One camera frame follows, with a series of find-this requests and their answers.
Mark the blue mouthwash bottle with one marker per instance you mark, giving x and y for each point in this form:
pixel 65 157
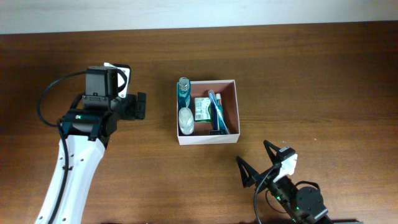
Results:
pixel 184 93

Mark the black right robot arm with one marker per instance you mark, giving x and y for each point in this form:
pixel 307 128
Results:
pixel 303 201

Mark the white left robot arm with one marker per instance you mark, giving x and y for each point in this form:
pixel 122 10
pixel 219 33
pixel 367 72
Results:
pixel 84 132

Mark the blue razor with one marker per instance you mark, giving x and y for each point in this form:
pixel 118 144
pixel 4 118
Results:
pixel 217 130

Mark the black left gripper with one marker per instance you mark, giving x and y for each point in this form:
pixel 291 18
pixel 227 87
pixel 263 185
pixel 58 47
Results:
pixel 135 106

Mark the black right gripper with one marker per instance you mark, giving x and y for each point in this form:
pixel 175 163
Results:
pixel 252 176

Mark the green white toothpaste tube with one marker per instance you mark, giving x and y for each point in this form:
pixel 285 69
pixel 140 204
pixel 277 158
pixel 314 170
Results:
pixel 221 126

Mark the green white soap packet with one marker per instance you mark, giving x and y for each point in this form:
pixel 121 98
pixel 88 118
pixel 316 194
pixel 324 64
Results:
pixel 202 110

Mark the blue white toothbrush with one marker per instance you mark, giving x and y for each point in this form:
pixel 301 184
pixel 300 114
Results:
pixel 212 97

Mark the pink open box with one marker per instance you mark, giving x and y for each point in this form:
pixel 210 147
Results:
pixel 229 101

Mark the clear gel bottle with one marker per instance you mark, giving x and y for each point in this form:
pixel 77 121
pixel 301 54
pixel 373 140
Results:
pixel 186 121

